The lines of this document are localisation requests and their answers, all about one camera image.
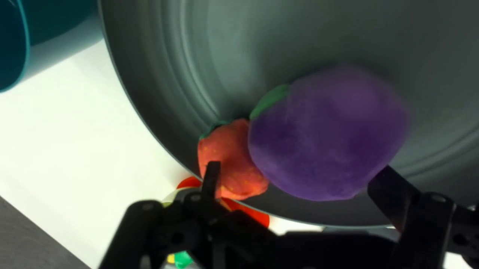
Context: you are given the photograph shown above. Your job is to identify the red green yellow plush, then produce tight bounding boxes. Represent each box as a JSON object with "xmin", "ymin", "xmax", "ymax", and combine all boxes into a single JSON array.
[{"xmin": 163, "ymin": 174, "xmax": 282, "ymax": 267}]

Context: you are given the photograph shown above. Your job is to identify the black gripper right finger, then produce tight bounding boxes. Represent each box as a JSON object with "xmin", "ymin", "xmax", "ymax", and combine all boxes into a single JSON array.
[{"xmin": 367, "ymin": 164, "xmax": 425, "ymax": 235}]

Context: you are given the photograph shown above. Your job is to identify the teal toy pot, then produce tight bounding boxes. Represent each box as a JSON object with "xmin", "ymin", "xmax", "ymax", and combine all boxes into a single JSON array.
[{"xmin": 0, "ymin": 0, "xmax": 102, "ymax": 93}]

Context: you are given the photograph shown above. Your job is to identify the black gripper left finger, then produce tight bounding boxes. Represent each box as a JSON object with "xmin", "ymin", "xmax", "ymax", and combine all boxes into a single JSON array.
[{"xmin": 201, "ymin": 159, "xmax": 223, "ymax": 203}]

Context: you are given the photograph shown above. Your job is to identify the red strawberry plush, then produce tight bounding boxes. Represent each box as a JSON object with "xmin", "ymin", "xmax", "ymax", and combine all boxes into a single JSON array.
[{"xmin": 196, "ymin": 117, "xmax": 271, "ymax": 201}]

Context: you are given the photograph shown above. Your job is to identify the purple plum plush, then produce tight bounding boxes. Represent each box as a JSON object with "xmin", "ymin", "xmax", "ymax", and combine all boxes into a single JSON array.
[{"xmin": 247, "ymin": 64, "xmax": 412, "ymax": 203}]

